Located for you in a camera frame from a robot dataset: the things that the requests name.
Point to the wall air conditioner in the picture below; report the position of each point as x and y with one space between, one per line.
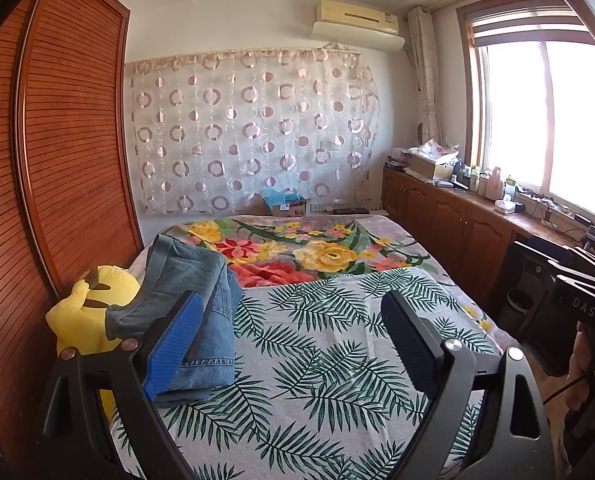
357 22

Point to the circle patterned sheer curtain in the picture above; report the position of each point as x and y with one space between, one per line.
252 130

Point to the yellow plush toy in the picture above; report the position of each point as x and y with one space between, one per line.
77 315

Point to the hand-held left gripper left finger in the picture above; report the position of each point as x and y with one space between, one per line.
172 350

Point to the light blue pants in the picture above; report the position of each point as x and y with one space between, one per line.
177 270

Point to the palm leaf bed sheet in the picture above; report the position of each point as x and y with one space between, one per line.
302 385

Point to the dark trash bin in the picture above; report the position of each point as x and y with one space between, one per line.
521 307

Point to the person's right hand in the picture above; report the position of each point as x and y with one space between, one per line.
585 360

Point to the white tissue box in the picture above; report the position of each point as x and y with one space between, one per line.
504 207

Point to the white plastic bottle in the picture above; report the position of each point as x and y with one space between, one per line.
496 182

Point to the wooden framed window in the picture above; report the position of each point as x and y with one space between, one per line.
527 110

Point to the wooden louvered wardrobe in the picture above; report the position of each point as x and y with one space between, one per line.
52 150

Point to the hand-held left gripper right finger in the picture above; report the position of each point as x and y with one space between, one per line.
410 345

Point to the floral blanket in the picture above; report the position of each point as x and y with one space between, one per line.
302 250

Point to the cardboard box with blue bag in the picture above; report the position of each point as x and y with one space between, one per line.
285 202

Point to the open cardboard box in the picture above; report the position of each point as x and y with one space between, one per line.
430 166

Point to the long wooden cabinet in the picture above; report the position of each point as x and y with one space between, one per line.
452 220

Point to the blue denim jeans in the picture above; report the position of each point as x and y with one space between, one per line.
215 355

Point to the tied beige window curtain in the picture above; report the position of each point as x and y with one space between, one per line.
425 75

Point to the dark chair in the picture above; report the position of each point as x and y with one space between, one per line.
527 270

